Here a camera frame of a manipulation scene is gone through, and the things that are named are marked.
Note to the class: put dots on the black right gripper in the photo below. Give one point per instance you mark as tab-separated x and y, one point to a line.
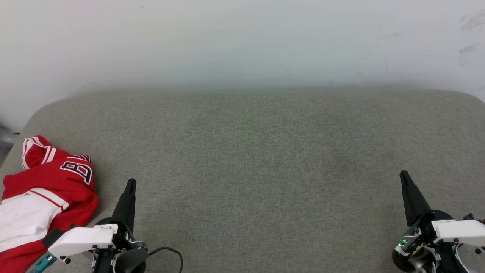
426	229

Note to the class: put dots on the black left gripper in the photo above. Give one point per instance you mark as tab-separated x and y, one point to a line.
121	237

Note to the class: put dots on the red and white jersey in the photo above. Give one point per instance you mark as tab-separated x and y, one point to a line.
49	178

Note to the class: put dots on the white grey left arm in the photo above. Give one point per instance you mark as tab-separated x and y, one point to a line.
130	261

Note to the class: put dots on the white grey right arm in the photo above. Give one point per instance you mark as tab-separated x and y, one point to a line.
422	261

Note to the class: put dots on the grey metal pipe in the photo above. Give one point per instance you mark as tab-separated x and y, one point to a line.
7	137

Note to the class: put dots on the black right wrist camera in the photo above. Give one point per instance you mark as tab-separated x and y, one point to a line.
470	217

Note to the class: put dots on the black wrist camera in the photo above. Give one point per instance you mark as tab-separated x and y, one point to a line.
470	217
53	237

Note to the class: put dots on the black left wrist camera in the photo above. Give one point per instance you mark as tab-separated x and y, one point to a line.
53	237

